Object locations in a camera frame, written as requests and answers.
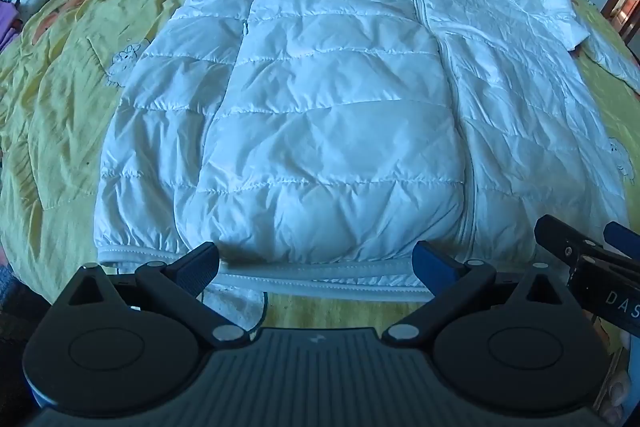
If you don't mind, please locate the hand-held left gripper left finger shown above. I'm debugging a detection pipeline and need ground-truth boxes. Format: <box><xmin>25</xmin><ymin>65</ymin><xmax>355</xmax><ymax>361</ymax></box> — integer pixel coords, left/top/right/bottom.
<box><xmin>51</xmin><ymin>241</ymin><xmax>251</xmax><ymax>348</ymax></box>

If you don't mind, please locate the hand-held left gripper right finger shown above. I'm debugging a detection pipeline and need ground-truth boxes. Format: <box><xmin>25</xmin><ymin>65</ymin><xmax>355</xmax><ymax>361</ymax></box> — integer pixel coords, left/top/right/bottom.
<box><xmin>382</xmin><ymin>240</ymin><xmax>592</xmax><ymax>343</ymax></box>

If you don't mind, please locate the yellow floral bedsheet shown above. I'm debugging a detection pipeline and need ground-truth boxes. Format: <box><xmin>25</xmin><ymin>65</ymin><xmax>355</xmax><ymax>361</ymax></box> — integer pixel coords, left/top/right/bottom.
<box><xmin>0</xmin><ymin>0</ymin><xmax>640</xmax><ymax>408</ymax></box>

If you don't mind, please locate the white puffer jacket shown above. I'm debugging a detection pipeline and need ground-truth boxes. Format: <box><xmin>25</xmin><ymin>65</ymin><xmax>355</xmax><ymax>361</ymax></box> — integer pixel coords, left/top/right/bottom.
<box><xmin>94</xmin><ymin>0</ymin><xmax>640</xmax><ymax>333</ymax></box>

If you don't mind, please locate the purple cloth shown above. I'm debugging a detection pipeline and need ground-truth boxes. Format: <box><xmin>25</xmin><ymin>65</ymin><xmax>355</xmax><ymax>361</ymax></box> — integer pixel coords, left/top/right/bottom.
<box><xmin>0</xmin><ymin>0</ymin><xmax>24</xmax><ymax>52</ymax></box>

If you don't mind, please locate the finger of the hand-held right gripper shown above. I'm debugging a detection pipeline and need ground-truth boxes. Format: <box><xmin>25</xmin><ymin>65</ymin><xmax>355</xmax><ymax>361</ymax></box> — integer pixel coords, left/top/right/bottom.
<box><xmin>534</xmin><ymin>215</ymin><xmax>609</xmax><ymax>266</ymax></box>
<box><xmin>602</xmin><ymin>220</ymin><xmax>640</xmax><ymax>254</ymax></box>

